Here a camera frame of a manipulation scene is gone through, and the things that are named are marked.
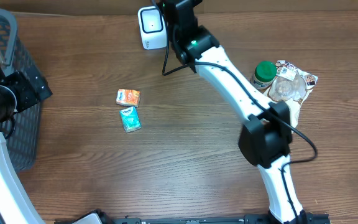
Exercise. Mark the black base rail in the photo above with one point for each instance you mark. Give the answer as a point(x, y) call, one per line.
point(101, 217)

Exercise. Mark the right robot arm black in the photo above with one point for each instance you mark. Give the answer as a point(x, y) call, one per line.
point(266, 132)

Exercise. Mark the orange snack packet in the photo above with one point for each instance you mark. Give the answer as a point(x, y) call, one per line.
point(128, 97)

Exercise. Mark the brown white snack bag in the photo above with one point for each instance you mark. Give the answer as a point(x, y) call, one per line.
point(291, 85)

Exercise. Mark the grey plastic shopping basket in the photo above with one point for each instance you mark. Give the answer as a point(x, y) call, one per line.
point(22, 145)

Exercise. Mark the teal tissue pack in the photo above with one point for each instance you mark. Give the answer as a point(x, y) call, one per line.
point(130, 119)

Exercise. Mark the green lid jar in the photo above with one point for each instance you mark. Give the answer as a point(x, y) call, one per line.
point(264, 74)

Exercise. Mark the white barcode scanner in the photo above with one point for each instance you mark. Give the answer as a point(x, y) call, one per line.
point(152, 28)

